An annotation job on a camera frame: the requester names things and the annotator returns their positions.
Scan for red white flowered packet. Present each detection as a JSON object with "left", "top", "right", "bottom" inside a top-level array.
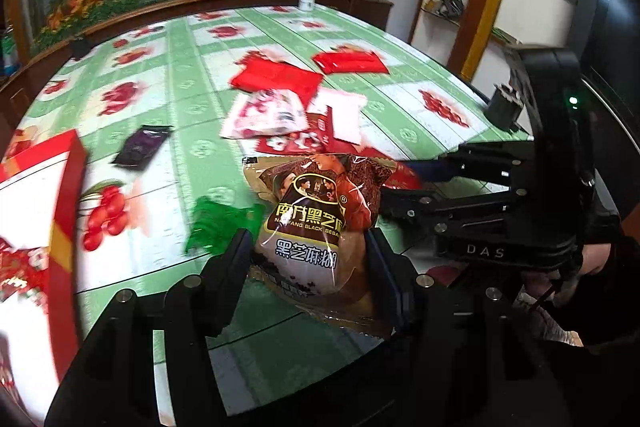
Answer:
[{"left": 255, "top": 112, "right": 337, "bottom": 156}]

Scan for white snack packet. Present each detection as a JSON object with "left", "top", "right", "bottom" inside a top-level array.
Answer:
[{"left": 307, "top": 87, "right": 370, "bottom": 142}]

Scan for red snack packet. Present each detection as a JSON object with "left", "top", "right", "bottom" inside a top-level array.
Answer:
[
  {"left": 230, "top": 52, "right": 325, "bottom": 108},
  {"left": 312, "top": 48, "right": 390, "bottom": 75}
]

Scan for red cardboard box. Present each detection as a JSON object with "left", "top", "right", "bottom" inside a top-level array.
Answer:
[{"left": 0, "top": 129, "right": 89, "bottom": 388}]

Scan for pink white snack bag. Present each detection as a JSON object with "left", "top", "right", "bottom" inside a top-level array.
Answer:
[{"left": 220, "top": 89, "right": 310, "bottom": 140}]

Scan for green snack packet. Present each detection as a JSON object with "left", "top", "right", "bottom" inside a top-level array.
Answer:
[{"left": 184, "top": 197, "right": 266, "bottom": 256}]

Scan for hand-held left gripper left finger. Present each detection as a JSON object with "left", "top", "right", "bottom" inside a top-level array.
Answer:
[{"left": 45, "top": 228, "right": 256, "bottom": 427}]

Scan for black cylindrical holder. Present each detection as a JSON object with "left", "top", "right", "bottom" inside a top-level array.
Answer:
[{"left": 484, "top": 84, "right": 525, "bottom": 132}]

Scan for green fruit print tablecloth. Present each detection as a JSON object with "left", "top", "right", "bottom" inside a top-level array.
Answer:
[{"left": 10, "top": 4, "right": 532, "bottom": 427}]

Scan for dark purple snack packet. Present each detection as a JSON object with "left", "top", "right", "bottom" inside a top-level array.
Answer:
[{"left": 111, "top": 125, "right": 173, "bottom": 168}]

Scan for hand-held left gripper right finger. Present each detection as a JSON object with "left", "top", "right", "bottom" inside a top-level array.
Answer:
[{"left": 365, "top": 227, "right": 566, "bottom": 427}]

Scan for black television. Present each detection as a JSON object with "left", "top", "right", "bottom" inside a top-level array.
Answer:
[{"left": 570, "top": 0, "right": 640, "bottom": 108}]

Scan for person's right hand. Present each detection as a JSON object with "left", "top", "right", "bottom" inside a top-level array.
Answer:
[{"left": 580, "top": 246, "right": 612, "bottom": 277}]

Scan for brown sesame paste bag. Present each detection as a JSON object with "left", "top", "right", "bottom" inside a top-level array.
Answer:
[{"left": 242, "top": 152, "right": 401, "bottom": 338}]

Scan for clear plastic bottle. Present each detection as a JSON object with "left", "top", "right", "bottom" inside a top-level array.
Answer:
[{"left": 0, "top": 27, "right": 21, "bottom": 78}]

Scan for tools on shelf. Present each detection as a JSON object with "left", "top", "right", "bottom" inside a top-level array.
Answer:
[{"left": 422, "top": 0, "right": 466, "bottom": 16}]

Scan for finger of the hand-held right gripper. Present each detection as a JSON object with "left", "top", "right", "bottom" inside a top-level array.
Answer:
[
  {"left": 378, "top": 186, "right": 532, "bottom": 233},
  {"left": 400, "top": 142, "right": 539, "bottom": 188}
]

